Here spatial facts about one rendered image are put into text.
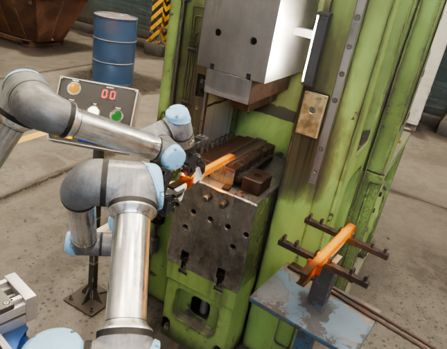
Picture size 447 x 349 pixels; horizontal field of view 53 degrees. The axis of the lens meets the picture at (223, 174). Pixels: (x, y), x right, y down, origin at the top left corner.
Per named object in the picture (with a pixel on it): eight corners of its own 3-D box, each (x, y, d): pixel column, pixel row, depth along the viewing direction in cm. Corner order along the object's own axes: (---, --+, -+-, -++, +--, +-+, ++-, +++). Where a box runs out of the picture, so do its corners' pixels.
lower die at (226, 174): (231, 187, 187) (235, 168, 184) (191, 171, 195) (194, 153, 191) (272, 159, 222) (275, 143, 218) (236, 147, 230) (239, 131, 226)
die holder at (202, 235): (237, 293, 196) (257, 204, 177) (165, 258, 210) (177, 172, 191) (285, 239, 242) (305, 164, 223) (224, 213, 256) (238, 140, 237)
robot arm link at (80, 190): (48, 188, 100) (64, 264, 141) (99, 192, 102) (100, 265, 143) (55, 145, 106) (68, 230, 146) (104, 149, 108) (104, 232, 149)
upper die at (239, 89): (247, 105, 172) (252, 80, 168) (203, 91, 180) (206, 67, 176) (287, 88, 207) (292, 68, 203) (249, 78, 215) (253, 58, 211)
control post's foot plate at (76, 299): (91, 319, 231) (92, 305, 228) (60, 300, 240) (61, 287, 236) (120, 297, 249) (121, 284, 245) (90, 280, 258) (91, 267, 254)
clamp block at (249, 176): (258, 197, 183) (260, 183, 180) (239, 190, 186) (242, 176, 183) (269, 188, 193) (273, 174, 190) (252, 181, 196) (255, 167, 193)
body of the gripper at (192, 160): (173, 172, 164) (167, 149, 154) (186, 156, 168) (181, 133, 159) (191, 179, 161) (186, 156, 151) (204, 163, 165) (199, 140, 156)
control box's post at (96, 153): (91, 302, 242) (100, 111, 197) (86, 299, 244) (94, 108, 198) (96, 298, 245) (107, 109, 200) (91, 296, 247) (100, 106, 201)
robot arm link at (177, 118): (158, 109, 145) (181, 98, 147) (165, 133, 153) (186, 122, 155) (169, 123, 140) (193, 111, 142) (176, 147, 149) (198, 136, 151)
